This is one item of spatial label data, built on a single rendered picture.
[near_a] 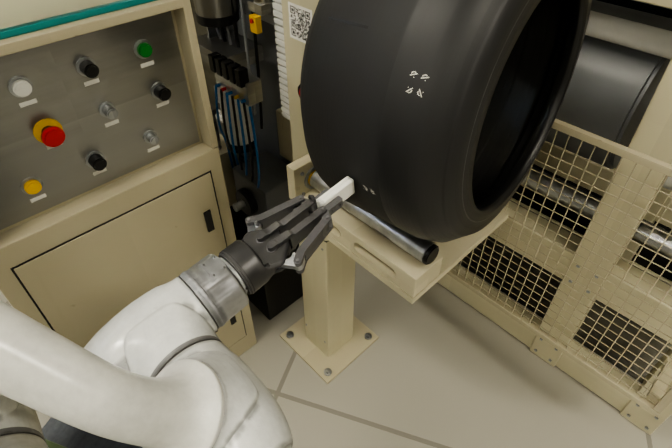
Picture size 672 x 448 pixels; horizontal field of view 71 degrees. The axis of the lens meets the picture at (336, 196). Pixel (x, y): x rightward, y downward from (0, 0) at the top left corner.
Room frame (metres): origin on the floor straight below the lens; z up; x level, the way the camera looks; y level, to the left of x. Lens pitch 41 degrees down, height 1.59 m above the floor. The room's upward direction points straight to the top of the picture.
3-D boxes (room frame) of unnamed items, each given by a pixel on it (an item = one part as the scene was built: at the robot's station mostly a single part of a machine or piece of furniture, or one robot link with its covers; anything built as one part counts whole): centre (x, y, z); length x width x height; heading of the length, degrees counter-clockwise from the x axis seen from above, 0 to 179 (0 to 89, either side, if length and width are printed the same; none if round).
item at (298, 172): (0.97, -0.04, 0.90); 0.40 x 0.03 x 0.10; 134
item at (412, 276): (0.75, -0.06, 0.84); 0.36 x 0.09 x 0.06; 44
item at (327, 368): (1.02, 0.03, 0.01); 0.27 x 0.27 x 0.02; 44
